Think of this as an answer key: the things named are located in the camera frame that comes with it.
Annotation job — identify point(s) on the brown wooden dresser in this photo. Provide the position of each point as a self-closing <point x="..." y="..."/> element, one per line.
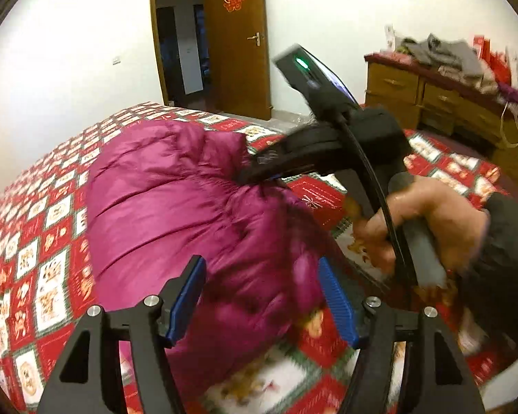
<point x="419" y="97"/>

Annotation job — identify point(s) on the magenta down jacket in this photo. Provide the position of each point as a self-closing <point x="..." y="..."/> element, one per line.
<point x="163" y="191"/>

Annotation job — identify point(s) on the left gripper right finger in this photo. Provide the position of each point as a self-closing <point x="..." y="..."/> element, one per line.
<point x="344" y="297"/>

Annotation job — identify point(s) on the person right hand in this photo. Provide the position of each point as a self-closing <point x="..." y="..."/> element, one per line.
<point x="459" y="228"/>

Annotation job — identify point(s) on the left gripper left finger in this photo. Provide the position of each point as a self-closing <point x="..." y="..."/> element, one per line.
<point x="180" y="297"/>

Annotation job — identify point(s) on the grey clothes on dresser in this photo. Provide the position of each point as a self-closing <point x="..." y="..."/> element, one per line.
<point x="436" y="52"/>

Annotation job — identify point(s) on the red checkered teddy bedspread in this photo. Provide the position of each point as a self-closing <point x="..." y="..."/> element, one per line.
<point x="47" y="280"/>

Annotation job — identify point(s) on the red items on dresser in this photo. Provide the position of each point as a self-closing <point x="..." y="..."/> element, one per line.
<point x="504" y="65"/>

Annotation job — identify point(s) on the brown wooden door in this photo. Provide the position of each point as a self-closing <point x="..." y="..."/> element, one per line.
<point x="238" y="58"/>

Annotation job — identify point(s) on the black sleeve forearm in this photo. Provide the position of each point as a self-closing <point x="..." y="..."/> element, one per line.
<point x="490" y="283"/>

